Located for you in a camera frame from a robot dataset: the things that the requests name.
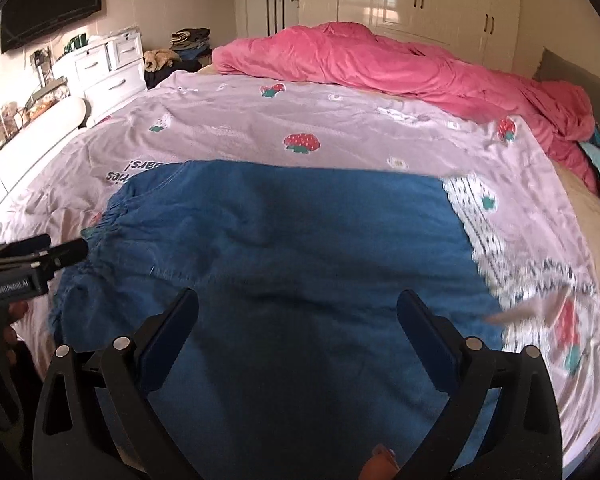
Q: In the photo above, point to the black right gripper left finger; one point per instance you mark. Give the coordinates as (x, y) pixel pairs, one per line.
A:
(71, 439)

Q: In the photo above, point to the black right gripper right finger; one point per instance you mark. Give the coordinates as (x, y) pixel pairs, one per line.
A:
(523, 439)

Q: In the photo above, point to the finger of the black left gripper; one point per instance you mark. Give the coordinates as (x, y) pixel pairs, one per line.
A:
(22, 248)
(66, 254)

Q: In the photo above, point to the blue denim pants lace hem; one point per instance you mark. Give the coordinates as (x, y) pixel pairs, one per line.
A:
(297, 366)

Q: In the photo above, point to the person's left hand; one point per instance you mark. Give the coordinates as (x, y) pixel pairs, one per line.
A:
(16, 312)

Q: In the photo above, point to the white desk with clutter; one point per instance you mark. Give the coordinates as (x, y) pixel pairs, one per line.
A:
(32, 148)

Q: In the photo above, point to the pink strawberry print bedsheet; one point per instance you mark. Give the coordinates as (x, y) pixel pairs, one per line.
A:
(525, 238)

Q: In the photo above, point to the white drawer cabinet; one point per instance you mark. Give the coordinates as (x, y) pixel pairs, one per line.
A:
(107, 73)

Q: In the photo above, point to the pile of folded clothes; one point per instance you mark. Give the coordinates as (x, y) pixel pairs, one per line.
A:
(190, 50)

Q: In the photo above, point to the pink crumpled duvet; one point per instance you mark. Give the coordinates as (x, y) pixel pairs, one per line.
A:
(559, 114)

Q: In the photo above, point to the grey padded headboard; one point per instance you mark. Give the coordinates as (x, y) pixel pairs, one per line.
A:
(553, 68)

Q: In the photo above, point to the black wall television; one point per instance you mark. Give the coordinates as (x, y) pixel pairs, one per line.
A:
(23, 21)

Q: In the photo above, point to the white wardrobe with black handles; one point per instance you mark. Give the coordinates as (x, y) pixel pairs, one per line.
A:
(483, 32)

